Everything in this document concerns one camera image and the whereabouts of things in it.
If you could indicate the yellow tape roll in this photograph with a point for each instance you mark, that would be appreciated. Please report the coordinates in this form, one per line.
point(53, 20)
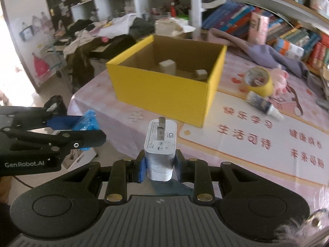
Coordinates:
point(259, 81)

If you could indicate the pink carton box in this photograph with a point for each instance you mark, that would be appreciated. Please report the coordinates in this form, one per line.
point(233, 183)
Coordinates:
point(258, 28)

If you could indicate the small white cube in box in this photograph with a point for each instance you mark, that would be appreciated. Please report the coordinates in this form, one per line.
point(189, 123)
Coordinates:
point(201, 75)

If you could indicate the pink printed table mat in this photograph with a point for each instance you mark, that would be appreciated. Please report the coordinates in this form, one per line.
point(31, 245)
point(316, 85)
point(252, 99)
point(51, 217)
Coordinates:
point(292, 152)

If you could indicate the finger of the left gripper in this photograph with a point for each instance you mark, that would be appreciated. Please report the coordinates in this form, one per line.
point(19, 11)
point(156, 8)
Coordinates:
point(52, 115)
point(20, 143)

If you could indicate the white bookshelf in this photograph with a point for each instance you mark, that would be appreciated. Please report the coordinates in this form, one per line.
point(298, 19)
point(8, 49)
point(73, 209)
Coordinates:
point(287, 9)

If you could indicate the small blue labelled bottle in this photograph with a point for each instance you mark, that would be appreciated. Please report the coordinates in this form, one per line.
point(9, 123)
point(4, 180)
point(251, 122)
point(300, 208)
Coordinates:
point(265, 106)

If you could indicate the white charger cube in box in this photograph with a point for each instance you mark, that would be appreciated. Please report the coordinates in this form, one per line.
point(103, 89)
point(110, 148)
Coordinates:
point(168, 67)

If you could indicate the white power adapter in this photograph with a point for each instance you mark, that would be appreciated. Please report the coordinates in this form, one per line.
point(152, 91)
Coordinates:
point(160, 149)

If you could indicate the white low side shelf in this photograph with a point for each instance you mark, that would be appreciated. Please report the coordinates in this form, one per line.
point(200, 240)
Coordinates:
point(102, 10)

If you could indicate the purple grey cloth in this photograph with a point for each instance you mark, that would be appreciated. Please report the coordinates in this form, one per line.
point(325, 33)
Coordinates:
point(265, 56)

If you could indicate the blue plastic wrapper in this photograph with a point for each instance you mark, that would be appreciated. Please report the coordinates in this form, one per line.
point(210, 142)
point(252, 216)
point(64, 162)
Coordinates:
point(87, 122)

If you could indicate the yellow cardboard box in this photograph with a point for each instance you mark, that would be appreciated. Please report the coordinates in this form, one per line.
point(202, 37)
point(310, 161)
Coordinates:
point(137, 80)

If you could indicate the pile of clothes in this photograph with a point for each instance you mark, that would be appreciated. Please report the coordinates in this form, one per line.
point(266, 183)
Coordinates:
point(87, 43)

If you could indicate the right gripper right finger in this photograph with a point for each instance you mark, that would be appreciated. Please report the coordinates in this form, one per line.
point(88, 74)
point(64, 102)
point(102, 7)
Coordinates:
point(197, 172)

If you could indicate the orange white blue box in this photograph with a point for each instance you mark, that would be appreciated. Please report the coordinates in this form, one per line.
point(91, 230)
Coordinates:
point(288, 49)

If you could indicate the pink plush pig toy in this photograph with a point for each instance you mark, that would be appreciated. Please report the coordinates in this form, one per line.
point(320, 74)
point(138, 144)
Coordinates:
point(279, 80)

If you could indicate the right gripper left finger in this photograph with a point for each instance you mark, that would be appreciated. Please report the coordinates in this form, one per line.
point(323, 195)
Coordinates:
point(120, 174)

